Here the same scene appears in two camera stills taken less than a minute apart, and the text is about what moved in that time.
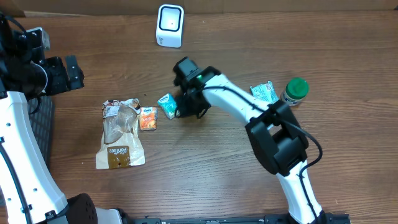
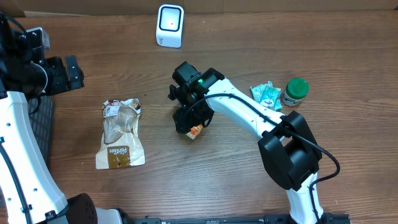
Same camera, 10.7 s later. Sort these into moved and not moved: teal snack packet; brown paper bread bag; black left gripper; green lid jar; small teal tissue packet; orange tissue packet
Moved: orange tissue packet; small teal tissue packet
Not moved: teal snack packet; black left gripper; brown paper bread bag; green lid jar
